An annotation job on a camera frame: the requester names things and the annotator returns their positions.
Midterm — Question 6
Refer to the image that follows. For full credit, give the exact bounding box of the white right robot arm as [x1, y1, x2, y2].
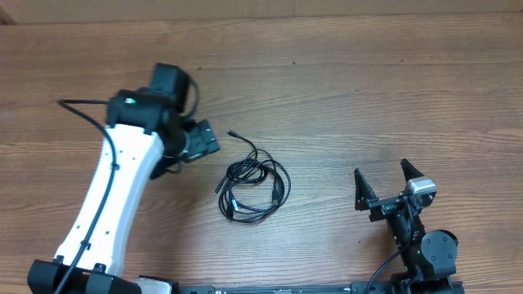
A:
[354, 158, 464, 294]

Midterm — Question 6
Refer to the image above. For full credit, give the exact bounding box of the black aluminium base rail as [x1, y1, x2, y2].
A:
[179, 280, 466, 294]

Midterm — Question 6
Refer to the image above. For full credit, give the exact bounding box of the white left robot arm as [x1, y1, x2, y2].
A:
[27, 63, 219, 294]

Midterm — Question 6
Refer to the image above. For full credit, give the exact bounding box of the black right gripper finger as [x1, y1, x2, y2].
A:
[400, 158, 424, 182]
[354, 168, 378, 211]

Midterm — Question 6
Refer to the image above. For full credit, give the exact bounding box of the black USB cable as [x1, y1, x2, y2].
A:
[212, 130, 270, 198]
[218, 157, 292, 225]

